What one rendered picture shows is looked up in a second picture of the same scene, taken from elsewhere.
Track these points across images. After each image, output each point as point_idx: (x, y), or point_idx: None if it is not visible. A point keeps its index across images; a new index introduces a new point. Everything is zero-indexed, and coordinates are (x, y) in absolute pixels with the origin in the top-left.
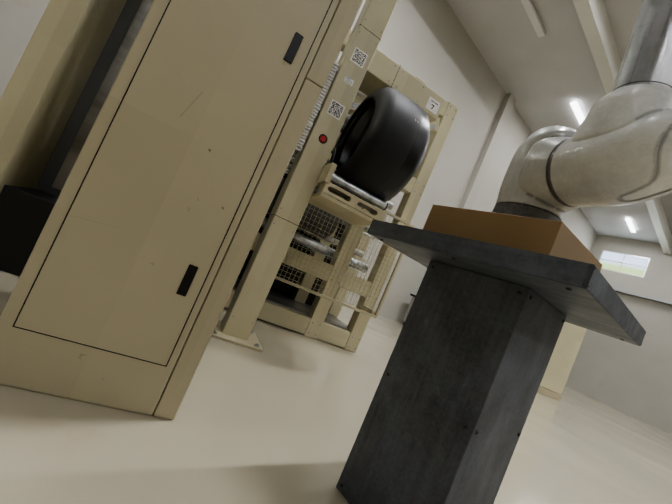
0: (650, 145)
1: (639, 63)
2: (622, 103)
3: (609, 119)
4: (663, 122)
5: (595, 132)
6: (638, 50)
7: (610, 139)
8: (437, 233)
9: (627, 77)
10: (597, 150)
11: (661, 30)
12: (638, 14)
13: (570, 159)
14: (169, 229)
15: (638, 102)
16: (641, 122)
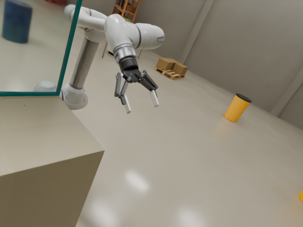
0: (85, 106)
1: (82, 83)
2: (81, 97)
3: (79, 100)
4: (87, 101)
5: (75, 102)
6: (82, 80)
7: (79, 105)
8: None
9: (79, 86)
10: (76, 107)
11: (86, 76)
12: (81, 67)
13: (69, 107)
14: None
15: (83, 96)
16: (84, 102)
